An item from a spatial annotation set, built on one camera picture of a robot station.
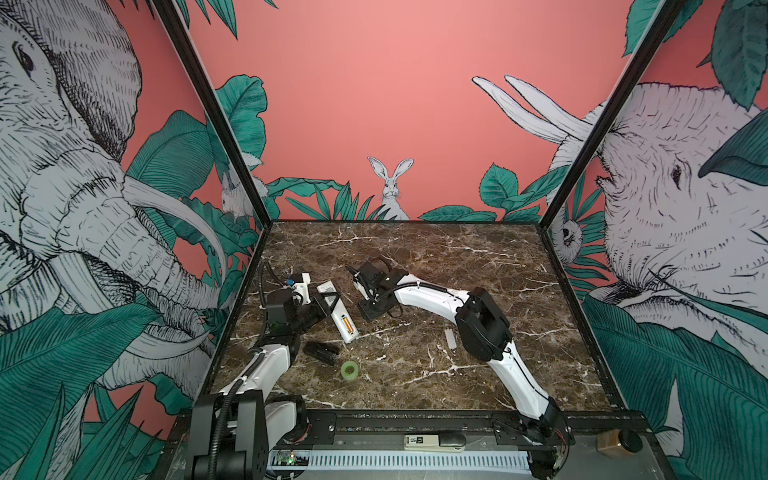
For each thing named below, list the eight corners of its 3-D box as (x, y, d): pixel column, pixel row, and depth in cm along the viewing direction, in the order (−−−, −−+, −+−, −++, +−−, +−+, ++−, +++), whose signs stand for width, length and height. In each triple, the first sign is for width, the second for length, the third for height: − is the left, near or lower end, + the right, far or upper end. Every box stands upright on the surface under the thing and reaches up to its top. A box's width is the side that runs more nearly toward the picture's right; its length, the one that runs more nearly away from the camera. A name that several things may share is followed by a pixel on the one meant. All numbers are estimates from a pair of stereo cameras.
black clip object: (302, 357, 88) (299, 353, 85) (309, 342, 91) (307, 337, 88) (333, 366, 86) (332, 362, 83) (339, 350, 89) (338, 345, 86)
